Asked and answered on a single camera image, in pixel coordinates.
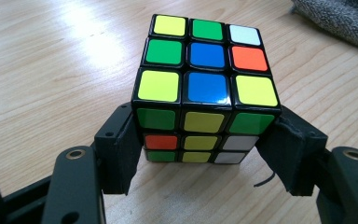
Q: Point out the grey cloth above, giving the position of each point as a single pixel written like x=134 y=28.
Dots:
x=341 y=21

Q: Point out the multicoloured puzzle cube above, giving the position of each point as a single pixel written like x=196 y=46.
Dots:
x=206 y=90

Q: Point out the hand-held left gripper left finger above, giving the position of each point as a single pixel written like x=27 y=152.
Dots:
x=118 y=155

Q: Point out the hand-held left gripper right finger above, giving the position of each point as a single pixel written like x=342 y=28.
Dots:
x=295 y=155

